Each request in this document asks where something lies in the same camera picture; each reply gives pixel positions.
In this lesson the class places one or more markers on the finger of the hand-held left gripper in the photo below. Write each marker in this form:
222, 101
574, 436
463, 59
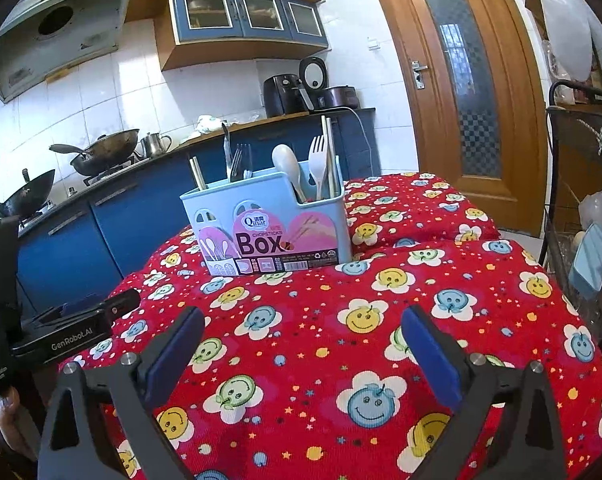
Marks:
123, 302
76, 307

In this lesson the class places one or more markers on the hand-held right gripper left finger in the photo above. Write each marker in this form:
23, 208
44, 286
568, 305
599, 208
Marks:
176, 345

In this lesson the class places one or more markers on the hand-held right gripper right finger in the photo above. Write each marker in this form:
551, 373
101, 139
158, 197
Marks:
431, 355

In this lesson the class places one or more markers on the light blue utensil holder box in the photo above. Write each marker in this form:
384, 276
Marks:
221, 190

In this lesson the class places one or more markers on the metal knife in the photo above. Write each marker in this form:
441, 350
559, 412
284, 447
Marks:
227, 155

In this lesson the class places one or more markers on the cream plastic spoon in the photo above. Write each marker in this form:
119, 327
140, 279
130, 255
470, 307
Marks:
286, 160

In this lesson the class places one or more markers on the cream plastic fork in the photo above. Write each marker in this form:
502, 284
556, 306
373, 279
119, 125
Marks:
318, 155

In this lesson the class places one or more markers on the person's left hand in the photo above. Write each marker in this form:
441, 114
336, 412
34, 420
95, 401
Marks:
11, 420

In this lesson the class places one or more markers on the blue kitchen base cabinets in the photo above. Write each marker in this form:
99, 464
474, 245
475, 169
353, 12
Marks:
131, 215

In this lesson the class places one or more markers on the black wok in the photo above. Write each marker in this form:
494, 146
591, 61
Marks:
26, 195

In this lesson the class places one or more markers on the gas stove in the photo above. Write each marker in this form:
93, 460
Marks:
101, 177

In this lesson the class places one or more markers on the red smiley printed tablecloth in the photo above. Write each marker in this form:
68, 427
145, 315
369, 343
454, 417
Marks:
306, 310

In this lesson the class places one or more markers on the brown wok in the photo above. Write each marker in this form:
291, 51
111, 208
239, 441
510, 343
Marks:
106, 147

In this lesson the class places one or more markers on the metal kettle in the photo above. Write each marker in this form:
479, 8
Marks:
153, 146

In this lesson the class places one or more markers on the light blue plastic container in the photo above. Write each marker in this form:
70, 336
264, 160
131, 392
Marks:
591, 260

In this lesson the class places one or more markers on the white cloth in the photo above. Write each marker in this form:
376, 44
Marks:
208, 124

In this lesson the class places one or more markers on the wooden door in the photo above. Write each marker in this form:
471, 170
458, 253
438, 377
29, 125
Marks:
406, 135

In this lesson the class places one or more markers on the clear plastic bag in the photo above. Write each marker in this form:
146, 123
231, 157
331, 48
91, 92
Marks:
601, 207

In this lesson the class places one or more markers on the black metal rack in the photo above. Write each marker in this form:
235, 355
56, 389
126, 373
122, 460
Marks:
552, 160

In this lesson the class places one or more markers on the black air fryer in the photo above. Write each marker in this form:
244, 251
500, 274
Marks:
281, 95

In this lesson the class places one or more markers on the grey range hood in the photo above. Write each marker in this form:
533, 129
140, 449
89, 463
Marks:
56, 35

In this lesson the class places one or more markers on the dark rice cooker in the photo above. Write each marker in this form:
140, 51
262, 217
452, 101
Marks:
338, 97

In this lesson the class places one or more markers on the white hanging plastic bag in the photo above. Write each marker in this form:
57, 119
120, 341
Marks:
566, 25

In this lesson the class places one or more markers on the blue glass-door wall cabinet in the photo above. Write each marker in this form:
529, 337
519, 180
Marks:
206, 15

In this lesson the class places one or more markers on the white light switch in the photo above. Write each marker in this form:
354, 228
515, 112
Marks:
374, 43

